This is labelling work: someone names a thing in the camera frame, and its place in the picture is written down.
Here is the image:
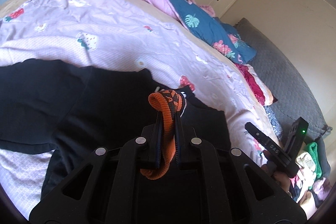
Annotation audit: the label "black sweater orange cuffs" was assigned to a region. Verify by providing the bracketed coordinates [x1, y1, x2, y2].
[0, 58, 232, 200]

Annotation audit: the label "clothes pile beside bed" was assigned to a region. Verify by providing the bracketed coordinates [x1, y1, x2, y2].
[289, 137, 332, 218]

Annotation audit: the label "right hand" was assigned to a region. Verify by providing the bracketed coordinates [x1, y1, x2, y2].
[261, 150, 291, 196]

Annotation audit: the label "blue patterned pillow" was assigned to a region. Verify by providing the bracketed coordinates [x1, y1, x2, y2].
[264, 106, 283, 141]

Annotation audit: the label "grey quilted headboard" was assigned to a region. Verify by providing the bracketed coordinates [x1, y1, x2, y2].
[235, 18, 333, 141]

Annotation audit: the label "red patterned pillow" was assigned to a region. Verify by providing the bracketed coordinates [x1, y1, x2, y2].
[236, 64, 277, 106]

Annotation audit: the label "blue floral pink quilt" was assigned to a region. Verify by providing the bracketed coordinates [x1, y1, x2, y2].
[143, 0, 257, 64]

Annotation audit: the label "pink strawberry bed sheet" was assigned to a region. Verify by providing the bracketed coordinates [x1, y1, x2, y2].
[0, 0, 279, 219]

